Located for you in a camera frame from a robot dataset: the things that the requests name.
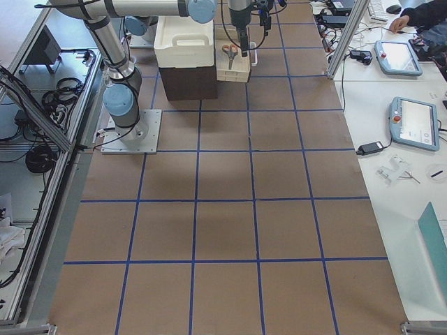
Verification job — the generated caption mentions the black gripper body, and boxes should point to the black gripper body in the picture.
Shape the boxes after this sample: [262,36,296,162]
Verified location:
[234,22,249,44]

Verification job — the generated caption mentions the grey orange scissors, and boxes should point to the grey orange scissors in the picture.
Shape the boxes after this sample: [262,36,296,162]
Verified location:
[221,44,238,70]

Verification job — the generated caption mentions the light wooden drawer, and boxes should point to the light wooden drawer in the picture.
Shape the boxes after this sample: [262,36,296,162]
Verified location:
[214,26,258,83]

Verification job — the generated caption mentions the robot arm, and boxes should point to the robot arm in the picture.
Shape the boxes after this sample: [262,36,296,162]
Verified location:
[228,0,252,57]
[49,1,217,142]

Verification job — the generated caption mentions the person hand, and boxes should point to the person hand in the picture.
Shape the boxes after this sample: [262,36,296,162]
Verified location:
[389,15,410,34]

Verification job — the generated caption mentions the white plastic tray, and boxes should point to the white plastic tray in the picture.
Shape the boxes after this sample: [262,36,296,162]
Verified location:
[154,16,214,68]

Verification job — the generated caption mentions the teach pendant far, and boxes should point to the teach pendant far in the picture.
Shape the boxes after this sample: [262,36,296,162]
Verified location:
[374,40,423,77]

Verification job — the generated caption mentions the teach pendant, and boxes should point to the teach pendant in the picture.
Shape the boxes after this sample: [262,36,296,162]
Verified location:
[389,97,439,151]
[374,40,423,77]

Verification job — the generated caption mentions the black computer mouse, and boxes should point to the black computer mouse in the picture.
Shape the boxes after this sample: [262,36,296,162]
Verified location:
[386,4,402,15]

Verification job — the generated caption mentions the black power supply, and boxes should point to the black power supply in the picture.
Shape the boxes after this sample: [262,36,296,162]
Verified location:
[356,141,384,156]

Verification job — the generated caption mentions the teach pendant near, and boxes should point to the teach pendant near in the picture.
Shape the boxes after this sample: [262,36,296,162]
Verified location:
[389,97,439,151]

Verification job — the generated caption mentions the teal folder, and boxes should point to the teal folder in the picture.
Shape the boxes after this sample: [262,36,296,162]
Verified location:
[417,202,446,320]

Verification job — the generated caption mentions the aluminium frame post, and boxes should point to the aluminium frame post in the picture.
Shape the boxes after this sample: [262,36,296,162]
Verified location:
[327,0,369,80]

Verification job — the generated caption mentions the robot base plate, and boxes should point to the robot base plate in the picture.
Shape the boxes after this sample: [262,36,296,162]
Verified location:
[101,110,162,154]

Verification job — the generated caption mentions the coiled black cable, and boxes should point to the coiled black cable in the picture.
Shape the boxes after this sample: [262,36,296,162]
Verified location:
[25,145,57,174]

